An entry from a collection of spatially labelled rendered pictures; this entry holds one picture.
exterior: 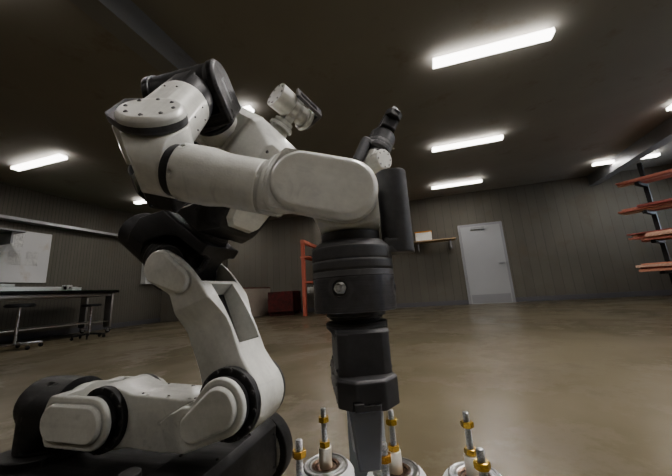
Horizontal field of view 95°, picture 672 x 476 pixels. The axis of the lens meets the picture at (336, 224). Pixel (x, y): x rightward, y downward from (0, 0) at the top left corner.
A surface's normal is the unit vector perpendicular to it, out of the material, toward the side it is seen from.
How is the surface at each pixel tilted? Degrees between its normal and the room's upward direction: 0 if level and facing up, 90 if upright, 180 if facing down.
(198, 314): 114
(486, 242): 90
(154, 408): 90
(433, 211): 90
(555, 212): 90
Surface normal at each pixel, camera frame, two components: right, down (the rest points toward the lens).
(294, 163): -0.07, -0.21
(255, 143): 0.30, 0.08
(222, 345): -0.29, -0.19
